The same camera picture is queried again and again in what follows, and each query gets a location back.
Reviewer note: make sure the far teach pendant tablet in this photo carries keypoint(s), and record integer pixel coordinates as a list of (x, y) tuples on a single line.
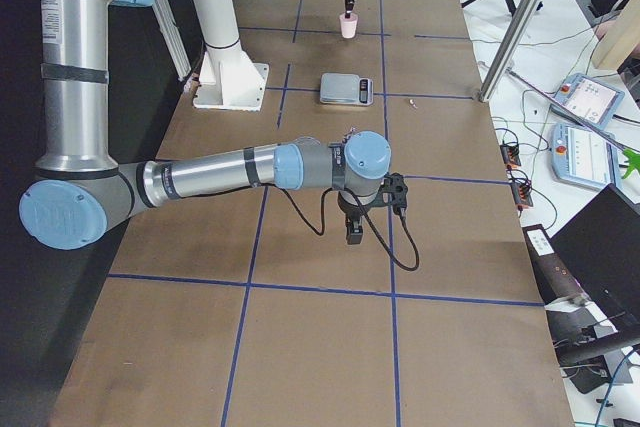
[(589, 98)]

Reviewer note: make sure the near teach pendant tablet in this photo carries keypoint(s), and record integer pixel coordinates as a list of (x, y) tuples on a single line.
[(580, 157)]

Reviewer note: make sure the teach pendant tablet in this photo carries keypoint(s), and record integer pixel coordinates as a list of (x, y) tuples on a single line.
[(580, 157), (589, 98)]

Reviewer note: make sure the pink cup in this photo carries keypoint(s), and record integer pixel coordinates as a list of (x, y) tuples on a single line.
[(348, 24)]

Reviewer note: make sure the black monitor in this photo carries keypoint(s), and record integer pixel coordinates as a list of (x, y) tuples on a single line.
[(600, 246)]

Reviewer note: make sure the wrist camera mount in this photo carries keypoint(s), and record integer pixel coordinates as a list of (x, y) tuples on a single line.
[(393, 193)]

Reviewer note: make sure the aluminium frame post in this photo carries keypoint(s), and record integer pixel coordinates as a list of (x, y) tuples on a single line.
[(506, 50)]

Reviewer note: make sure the white mounting post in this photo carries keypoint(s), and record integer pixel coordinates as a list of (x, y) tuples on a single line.
[(228, 78)]

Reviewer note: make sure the digital kitchen scale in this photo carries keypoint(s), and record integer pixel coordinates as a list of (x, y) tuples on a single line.
[(346, 89)]

